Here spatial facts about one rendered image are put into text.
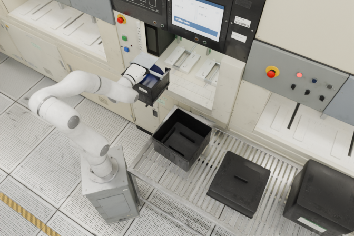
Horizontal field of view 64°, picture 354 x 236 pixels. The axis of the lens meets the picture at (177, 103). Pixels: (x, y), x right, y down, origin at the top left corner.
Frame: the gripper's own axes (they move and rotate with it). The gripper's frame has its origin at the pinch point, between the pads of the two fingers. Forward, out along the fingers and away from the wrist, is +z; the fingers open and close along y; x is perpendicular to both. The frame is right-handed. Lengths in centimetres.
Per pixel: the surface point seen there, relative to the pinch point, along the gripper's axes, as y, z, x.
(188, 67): 9, 40, -35
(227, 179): 71, -23, -39
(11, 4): -167, 23, -35
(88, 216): -17, -75, -125
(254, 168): 82, -8, -39
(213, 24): 33.2, 15.3, 31.6
